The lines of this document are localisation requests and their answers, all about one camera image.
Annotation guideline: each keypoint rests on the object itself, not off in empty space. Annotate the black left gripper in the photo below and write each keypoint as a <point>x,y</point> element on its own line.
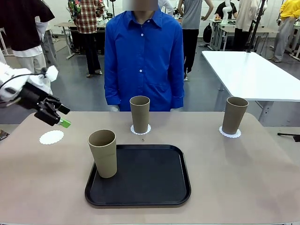
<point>32,96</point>

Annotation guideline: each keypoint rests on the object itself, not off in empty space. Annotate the white scalloped paper coaster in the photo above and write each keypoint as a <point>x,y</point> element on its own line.
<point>132,130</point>
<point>51,137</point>
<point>237,134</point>

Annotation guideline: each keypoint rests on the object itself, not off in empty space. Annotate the tan paper cup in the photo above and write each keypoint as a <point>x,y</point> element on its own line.
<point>234,114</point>
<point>140,114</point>
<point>104,159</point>

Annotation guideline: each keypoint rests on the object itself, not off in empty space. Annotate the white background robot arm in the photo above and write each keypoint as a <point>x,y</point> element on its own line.
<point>226,11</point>

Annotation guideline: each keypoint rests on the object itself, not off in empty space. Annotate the person's right forearm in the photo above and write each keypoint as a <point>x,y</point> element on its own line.
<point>112,93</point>

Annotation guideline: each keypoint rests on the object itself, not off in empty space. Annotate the person's left forearm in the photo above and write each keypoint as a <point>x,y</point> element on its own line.
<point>177,93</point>

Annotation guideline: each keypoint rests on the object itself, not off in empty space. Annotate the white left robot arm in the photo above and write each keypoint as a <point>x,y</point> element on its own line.
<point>9,75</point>

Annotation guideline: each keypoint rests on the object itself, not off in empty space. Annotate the dark patterned object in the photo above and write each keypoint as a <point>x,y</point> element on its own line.
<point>3,135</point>

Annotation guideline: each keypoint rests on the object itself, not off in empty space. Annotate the person in grey trousers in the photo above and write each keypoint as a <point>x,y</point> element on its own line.
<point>51,51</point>

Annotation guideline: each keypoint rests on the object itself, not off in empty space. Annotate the grey background desk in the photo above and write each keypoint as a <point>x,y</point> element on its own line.
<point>68,24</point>

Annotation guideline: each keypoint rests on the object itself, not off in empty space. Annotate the person in black top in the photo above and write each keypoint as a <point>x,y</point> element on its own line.
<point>21,23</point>

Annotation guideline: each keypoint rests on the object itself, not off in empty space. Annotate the person in plaid shirt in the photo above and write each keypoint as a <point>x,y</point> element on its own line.
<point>86,18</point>

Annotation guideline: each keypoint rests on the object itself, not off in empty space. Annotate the person in blue shirt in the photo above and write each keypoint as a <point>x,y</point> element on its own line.
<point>143,58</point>

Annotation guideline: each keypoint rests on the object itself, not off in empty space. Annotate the black plastic serving tray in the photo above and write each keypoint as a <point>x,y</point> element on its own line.
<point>152,182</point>

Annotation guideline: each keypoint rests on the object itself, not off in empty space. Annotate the person in grey t-shirt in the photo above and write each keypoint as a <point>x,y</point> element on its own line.
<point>191,14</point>

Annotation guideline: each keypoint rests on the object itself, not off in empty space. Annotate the black backpack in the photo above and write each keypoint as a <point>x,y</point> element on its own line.
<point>207,32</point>

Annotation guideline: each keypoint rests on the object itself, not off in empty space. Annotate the white background desk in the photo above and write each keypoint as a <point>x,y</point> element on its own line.
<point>227,24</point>

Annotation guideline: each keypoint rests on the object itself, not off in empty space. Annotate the person in black clothes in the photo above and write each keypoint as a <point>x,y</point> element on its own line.
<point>220,10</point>

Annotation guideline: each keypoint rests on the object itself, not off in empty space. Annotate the large white table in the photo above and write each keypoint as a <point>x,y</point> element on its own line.
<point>246,70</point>

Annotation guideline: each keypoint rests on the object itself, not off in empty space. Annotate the person in beige coat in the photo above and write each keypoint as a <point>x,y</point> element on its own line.
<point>245,14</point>

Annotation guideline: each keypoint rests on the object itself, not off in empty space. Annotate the black tripod stand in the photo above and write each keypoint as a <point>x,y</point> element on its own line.
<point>256,23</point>

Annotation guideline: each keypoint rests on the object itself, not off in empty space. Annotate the person in yellow top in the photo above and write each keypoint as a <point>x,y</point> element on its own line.
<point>289,9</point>

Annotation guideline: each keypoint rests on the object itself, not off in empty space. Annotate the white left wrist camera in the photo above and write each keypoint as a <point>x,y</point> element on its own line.
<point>52,72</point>

